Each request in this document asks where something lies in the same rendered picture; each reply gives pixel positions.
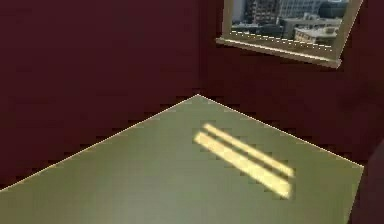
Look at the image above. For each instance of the beige framed window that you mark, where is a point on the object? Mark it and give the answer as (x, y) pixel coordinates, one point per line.
(286, 26)

